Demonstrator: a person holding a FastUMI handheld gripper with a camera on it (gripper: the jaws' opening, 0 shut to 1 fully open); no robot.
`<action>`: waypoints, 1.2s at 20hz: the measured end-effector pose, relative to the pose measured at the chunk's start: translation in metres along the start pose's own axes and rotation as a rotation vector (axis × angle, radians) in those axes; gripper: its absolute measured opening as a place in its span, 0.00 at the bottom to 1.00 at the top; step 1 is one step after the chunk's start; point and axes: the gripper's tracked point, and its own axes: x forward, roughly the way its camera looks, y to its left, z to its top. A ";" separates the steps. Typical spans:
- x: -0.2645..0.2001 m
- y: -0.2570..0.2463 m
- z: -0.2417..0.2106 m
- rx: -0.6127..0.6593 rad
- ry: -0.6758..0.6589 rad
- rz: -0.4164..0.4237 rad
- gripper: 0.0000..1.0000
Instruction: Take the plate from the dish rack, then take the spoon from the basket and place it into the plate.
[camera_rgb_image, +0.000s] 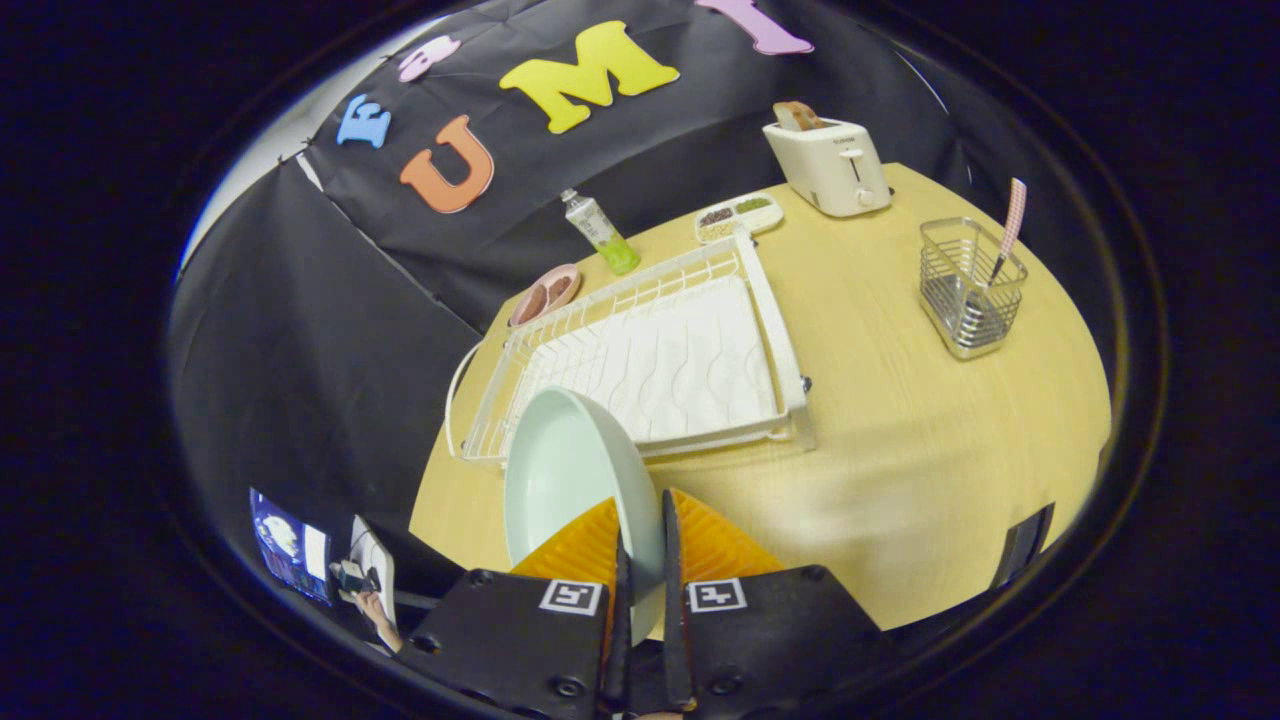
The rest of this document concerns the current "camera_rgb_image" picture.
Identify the metal wire basket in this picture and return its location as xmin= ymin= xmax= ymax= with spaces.
xmin=918 ymin=217 xmax=1029 ymax=361

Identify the white wire dish rack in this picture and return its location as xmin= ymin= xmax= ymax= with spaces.
xmin=445 ymin=225 xmax=816 ymax=469

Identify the cream toaster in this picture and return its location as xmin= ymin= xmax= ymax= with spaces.
xmin=762 ymin=118 xmax=893 ymax=219

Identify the computer monitor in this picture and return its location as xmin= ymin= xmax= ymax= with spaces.
xmin=248 ymin=487 xmax=333 ymax=606

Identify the pale green plate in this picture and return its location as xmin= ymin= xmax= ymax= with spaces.
xmin=502 ymin=386 xmax=669 ymax=646

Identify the black backdrop cloth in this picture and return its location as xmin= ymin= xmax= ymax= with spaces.
xmin=165 ymin=0 xmax=1121 ymax=561

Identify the clear bottle with green liquid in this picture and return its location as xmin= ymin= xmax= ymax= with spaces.
xmin=560 ymin=188 xmax=642 ymax=277

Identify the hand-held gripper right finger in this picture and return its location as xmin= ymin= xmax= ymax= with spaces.
xmin=660 ymin=488 xmax=896 ymax=720

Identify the pink oval dish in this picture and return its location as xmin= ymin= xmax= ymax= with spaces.
xmin=508 ymin=263 xmax=583 ymax=329

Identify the white quilted drying mat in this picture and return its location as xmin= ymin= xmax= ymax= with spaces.
xmin=510 ymin=275 xmax=781 ymax=446

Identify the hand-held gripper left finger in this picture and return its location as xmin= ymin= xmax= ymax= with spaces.
xmin=395 ymin=497 xmax=633 ymax=720

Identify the white divided snack dish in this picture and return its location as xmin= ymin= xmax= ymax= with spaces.
xmin=694 ymin=191 xmax=785 ymax=245

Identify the black table clamp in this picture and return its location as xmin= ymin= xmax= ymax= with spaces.
xmin=990 ymin=503 xmax=1056 ymax=591

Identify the spoon with red checked handle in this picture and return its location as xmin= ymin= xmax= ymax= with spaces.
xmin=985 ymin=177 xmax=1028 ymax=291

